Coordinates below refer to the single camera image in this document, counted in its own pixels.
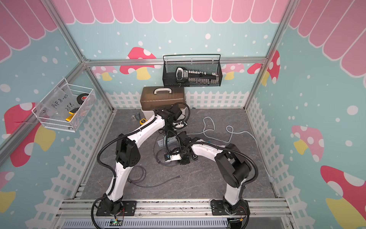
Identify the grey usb cable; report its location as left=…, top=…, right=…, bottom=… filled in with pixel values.
left=152, top=137, right=172, bottom=166

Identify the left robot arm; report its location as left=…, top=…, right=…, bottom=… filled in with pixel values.
left=91, top=102, right=190, bottom=217

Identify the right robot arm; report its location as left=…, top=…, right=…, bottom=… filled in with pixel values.
left=164, top=131, right=259, bottom=216

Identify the grey power strip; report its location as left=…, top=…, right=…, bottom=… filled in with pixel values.
left=157, top=136, right=177, bottom=148

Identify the white box brown lid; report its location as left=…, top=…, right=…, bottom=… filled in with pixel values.
left=140, top=86, right=185, bottom=120

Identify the yellow tape measure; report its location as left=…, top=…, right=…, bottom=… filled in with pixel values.
left=140, top=118, right=147, bottom=126

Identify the socket set in basket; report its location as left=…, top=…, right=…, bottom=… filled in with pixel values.
left=174, top=67, right=221, bottom=87

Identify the black tape roll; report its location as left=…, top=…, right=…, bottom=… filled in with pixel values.
left=77, top=93, right=89, bottom=105

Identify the yellow tool in bin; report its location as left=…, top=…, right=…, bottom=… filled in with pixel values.
left=66, top=108, right=79, bottom=122

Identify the white power strip cord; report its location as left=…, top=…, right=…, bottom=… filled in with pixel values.
left=185, top=115, right=275, bottom=182

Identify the black wire mesh basket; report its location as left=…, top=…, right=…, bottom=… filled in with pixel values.
left=162, top=54, right=223, bottom=87

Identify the grey coiled cable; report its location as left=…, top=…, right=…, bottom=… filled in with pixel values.
left=127, top=165, right=183, bottom=189

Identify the clear wall bin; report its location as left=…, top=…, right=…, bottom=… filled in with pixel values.
left=32, top=78, right=96, bottom=133

